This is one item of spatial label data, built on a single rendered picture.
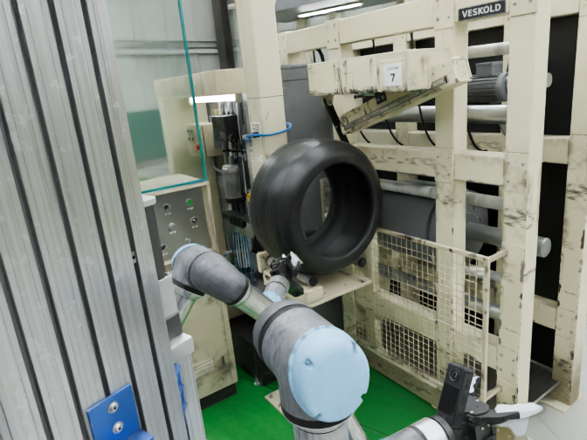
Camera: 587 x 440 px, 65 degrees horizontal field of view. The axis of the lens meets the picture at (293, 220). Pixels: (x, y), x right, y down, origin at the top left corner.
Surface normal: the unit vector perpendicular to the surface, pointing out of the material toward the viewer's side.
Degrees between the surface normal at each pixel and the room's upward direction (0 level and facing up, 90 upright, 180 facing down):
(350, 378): 83
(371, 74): 90
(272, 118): 90
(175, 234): 90
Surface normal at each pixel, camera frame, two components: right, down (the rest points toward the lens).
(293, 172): -0.08, -0.27
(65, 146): 0.80, 0.10
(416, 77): 0.57, 0.18
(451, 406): -0.87, -0.28
